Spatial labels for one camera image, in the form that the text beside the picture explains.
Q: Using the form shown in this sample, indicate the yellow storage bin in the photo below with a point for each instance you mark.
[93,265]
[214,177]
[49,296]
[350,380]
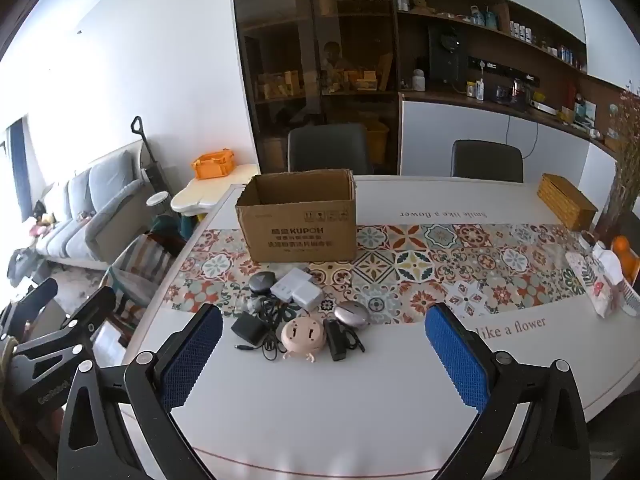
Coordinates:
[378,142]

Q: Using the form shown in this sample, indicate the blue curtain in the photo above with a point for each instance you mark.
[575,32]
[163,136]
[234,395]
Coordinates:
[15,152]

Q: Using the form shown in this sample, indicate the grey sofa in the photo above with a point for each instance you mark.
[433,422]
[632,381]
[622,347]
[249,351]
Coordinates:
[95,210]

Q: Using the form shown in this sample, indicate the white jar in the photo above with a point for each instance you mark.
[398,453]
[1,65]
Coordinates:
[418,81]

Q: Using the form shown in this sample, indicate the upright vacuum cleaner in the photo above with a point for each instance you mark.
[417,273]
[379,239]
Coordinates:
[152,165]

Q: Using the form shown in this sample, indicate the patterned table runner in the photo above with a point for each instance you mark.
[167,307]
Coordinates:
[425,260]

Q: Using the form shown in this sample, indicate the small grey gadget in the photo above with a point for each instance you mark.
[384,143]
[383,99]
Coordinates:
[248,305]

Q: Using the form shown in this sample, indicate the dark grey round gadget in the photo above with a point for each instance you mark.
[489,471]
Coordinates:
[262,282]

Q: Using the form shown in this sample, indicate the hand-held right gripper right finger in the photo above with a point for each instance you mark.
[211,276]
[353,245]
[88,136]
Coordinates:
[457,360]

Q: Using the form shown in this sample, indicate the white square charger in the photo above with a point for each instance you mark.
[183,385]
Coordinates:
[309,296]

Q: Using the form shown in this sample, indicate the orange plastic crate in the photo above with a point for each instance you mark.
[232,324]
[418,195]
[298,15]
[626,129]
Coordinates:
[212,165]

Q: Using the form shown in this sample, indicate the pink round power socket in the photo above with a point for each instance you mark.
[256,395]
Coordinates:
[302,335]

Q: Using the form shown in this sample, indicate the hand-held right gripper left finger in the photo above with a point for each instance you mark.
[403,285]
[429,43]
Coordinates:
[192,355]

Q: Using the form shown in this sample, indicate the vase with dried flowers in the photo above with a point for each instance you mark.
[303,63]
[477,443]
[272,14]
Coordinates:
[625,180]

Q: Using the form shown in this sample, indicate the small white side table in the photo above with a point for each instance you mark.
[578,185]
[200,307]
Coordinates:
[215,192]

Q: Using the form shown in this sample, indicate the silver round gadget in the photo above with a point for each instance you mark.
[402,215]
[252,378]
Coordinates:
[352,315]

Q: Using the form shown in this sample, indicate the wooden wall shelf unit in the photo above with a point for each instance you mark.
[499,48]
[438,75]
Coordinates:
[500,60]

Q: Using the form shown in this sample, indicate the black wall-mounted dispenser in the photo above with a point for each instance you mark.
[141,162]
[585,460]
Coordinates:
[446,55]

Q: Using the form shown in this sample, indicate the glass-door wooden cabinet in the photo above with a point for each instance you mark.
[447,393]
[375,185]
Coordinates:
[280,60]

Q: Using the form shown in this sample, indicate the striped fabric bag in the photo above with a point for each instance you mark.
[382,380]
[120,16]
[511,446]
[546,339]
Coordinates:
[137,275]

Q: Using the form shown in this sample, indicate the black rectangular gadget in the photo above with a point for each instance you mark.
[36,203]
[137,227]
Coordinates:
[334,341]

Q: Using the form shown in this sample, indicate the black power adapter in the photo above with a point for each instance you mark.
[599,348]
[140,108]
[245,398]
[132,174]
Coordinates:
[248,329]

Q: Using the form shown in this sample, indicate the woven wicker box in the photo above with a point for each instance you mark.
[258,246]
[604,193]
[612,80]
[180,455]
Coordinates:
[567,202]

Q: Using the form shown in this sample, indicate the dark dining chair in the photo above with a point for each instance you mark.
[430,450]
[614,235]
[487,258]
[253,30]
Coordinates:
[487,160]

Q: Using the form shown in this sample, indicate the brown cardboard box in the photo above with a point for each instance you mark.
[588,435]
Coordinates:
[300,230]

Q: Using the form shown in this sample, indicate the orange fruit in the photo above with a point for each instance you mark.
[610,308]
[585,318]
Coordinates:
[621,246]

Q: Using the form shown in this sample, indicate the grey dining chair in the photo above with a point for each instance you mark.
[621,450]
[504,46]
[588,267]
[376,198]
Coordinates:
[327,147]

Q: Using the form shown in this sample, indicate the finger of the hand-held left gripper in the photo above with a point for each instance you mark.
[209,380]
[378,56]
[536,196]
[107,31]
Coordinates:
[95,307]
[35,297]

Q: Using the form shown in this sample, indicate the white multi-port plug adapter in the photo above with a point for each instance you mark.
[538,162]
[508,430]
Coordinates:
[290,280]

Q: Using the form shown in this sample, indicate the printed white paper bag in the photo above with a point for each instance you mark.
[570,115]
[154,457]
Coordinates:
[597,285]

